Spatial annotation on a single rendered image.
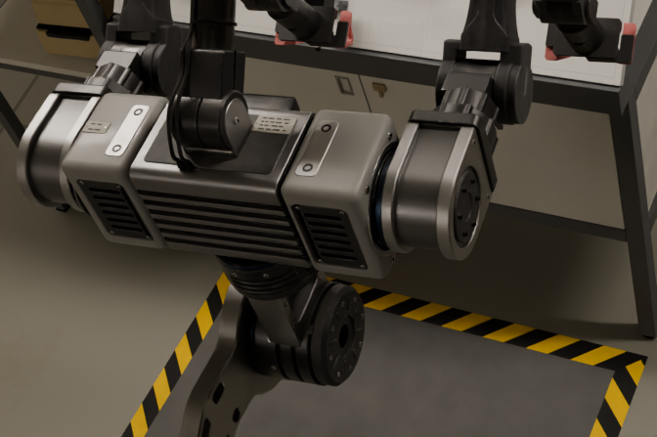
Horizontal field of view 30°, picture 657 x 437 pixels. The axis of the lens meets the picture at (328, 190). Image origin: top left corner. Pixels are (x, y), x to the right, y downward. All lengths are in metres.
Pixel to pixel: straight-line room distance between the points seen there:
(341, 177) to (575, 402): 1.66
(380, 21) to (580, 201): 0.58
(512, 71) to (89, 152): 0.52
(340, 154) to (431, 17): 1.09
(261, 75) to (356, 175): 1.46
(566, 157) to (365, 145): 1.22
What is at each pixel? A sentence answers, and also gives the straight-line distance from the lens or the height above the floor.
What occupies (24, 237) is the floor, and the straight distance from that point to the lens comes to 3.77.
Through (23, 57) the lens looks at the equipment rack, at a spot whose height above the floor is 0.66.
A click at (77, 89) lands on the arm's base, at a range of 1.62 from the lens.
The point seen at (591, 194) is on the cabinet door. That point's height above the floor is 0.50.
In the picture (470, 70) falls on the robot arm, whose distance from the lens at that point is 1.50.
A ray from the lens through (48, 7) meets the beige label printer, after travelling 3.09.
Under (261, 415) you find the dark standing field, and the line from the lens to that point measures 3.07.
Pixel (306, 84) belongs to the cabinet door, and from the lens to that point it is 2.72.
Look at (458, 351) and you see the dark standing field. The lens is 3.03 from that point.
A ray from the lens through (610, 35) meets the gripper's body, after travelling 2.01.
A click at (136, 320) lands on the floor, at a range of 3.38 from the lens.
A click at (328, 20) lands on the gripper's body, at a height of 1.13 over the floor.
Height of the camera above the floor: 2.48
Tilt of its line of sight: 46 degrees down
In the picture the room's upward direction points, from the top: 22 degrees counter-clockwise
